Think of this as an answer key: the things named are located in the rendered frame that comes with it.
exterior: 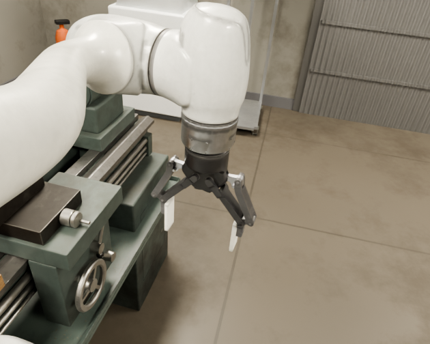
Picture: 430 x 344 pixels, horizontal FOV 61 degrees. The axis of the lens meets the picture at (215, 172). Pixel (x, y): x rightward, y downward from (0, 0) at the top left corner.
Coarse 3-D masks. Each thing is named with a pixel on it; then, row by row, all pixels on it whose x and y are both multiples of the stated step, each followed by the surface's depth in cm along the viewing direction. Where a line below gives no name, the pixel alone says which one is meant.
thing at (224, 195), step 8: (208, 184) 63; (224, 184) 66; (216, 192) 64; (224, 192) 65; (224, 200) 65; (232, 200) 66; (232, 208) 65; (240, 208) 67; (232, 216) 66; (240, 216) 66; (240, 224) 66
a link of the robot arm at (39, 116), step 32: (96, 32) 49; (128, 32) 51; (160, 32) 53; (32, 64) 32; (64, 64) 33; (96, 64) 47; (128, 64) 51; (0, 96) 21; (32, 96) 23; (64, 96) 26; (0, 128) 19; (32, 128) 22; (64, 128) 25; (0, 160) 19; (32, 160) 21; (0, 192) 20
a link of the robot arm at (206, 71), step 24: (192, 24) 48; (216, 24) 46; (240, 24) 48; (168, 48) 51; (192, 48) 48; (216, 48) 47; (240, 48) 49; (168, 72) 51; (192, 72) 50; (216, 72) 49; (240, 72) 50; (168, 96) 54; (192, 96) 52; (216, 96) 51; (240, 96) 53; (192, 120) 55; (216, 120) 54
